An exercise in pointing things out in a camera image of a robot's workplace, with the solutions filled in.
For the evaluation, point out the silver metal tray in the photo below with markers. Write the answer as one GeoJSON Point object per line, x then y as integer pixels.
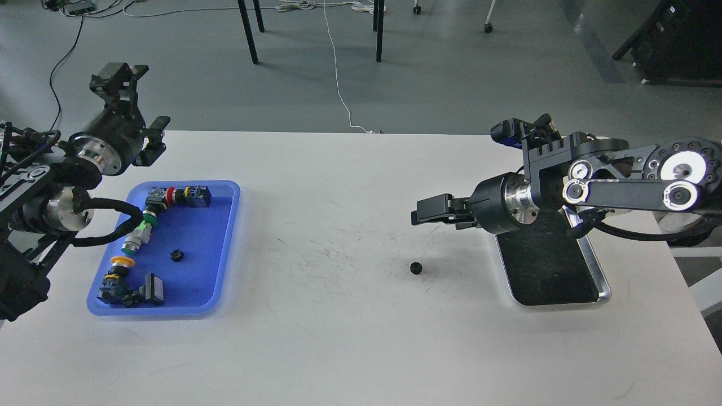
{"type": "Point", "coordinates": [545, 267]}

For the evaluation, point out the black table leg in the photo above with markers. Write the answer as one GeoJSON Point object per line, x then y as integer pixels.
{"type": "Point", "coordinates": [245, 20]}
{"type": "Point", "coordinates": [379, 7]}

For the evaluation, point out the small black gear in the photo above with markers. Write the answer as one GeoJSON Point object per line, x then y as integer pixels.
{"type": "Point", "coordinates": [416, 268]}
{"type": "Point", "coordinates": [176, 255]}

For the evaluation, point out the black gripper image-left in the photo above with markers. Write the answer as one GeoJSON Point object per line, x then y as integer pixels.
{"type": "Point", "coordinates": [115, 137]}

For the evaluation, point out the blue plastic tray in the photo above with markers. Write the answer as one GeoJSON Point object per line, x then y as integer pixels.
{"type": "Point", "coordinates": [193, 286]}

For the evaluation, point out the black table leg right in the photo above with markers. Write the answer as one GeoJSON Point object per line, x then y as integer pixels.
{"type": "Point", "coordinates": [379, 7]}

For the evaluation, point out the yellow push button switch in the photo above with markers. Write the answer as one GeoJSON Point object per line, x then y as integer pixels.
{"type": "Point", "coordinates": [114, 289]}

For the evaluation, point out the green push button switch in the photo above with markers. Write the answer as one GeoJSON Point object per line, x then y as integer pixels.
{"type": "Point", "coordinates": [140, 235]}

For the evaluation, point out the black table leg left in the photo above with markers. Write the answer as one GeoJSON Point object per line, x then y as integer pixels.
{"type": "Point", "coordinates": [245, 20]}

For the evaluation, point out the red emergency push button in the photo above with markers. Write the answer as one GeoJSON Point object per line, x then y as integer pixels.
{"type": "Point", "coordinates": [160, 199]}

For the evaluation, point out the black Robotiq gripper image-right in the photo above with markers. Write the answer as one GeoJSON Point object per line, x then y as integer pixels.
{"type": "Point", "coordinates": [498, 205]}

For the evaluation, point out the black square push button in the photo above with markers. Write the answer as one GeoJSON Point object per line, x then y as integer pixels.
{"type": "Point", "coordinates": [151, 291]}

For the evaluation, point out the black equipment case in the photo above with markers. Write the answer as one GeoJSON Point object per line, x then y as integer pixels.
{"type": "Point", "coordinates": [678, 44]}

